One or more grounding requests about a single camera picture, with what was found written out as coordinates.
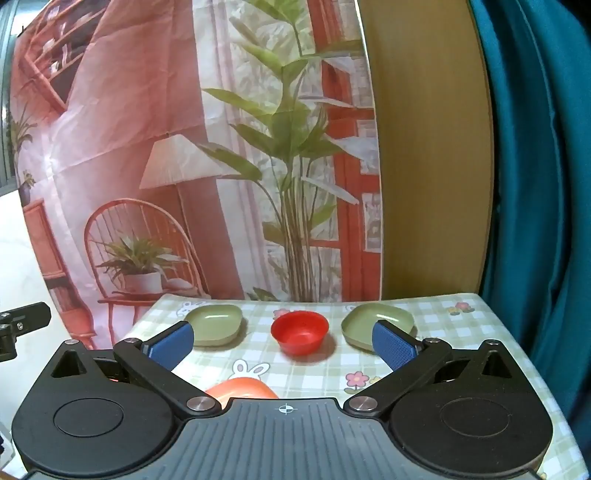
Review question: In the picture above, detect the green checked tablecloth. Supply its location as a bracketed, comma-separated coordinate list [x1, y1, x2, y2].
[113, 292, 578, 480]

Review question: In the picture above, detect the teal curtain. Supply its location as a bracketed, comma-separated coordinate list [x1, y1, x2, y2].
[468, 0, 591, 462]

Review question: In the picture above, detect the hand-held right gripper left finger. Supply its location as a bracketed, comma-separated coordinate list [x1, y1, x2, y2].
[47, 322, 222, 420]

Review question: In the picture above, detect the red plastic bowl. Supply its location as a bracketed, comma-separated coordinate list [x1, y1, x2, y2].
[270, 311, 329, 356]

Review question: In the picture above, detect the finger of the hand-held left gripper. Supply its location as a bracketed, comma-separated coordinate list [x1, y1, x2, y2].
[0, 302, 52, 337]

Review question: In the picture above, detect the grey window frame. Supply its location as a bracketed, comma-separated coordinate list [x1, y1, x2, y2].
[0, 9, 28, 199]

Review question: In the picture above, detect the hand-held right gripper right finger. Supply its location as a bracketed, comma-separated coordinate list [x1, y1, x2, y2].
[344, 320, 529, 418]

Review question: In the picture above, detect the green square plate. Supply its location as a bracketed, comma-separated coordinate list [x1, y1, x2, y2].
[341, 303, 416, 355]
[184, 305, 245, 348]

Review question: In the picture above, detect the wooden panel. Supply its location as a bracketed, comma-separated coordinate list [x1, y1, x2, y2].
[358, 0, 498, 301]

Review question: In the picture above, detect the printed room backdrop cloth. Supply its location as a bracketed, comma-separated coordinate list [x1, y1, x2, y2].
[8, 0, 385, 350]

